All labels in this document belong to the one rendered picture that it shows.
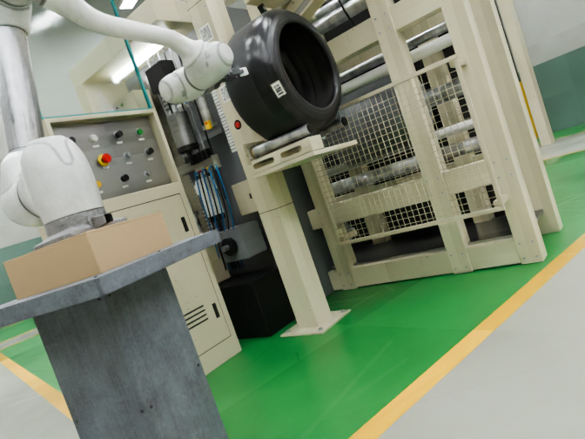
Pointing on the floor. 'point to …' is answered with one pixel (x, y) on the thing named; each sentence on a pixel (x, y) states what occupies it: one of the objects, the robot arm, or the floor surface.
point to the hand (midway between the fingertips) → (240, 72)
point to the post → (270, 194)
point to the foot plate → (317, 327)
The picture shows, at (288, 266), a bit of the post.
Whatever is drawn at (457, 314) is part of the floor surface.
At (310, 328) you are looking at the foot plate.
